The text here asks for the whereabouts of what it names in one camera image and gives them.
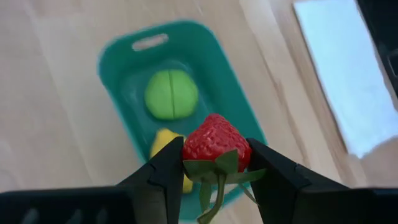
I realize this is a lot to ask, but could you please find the red toy strawberry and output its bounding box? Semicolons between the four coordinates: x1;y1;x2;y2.
182;113;268;224

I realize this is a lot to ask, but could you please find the green toy lime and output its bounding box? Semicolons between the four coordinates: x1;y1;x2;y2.
144;68;200;121

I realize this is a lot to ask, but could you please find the yellow toy lemon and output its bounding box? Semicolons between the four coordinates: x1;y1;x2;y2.
149;128;194;194

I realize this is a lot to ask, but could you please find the teal plastic container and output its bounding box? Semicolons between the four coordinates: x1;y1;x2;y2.
96;20;268;222

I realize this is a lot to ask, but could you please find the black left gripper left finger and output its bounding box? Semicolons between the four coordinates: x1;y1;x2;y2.
116;136;186;224

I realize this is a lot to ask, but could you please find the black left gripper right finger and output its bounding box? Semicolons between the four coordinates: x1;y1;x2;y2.
247;138;351;224

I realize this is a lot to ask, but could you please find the white folded cloth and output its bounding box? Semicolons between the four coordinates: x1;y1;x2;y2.
292;0;398;159

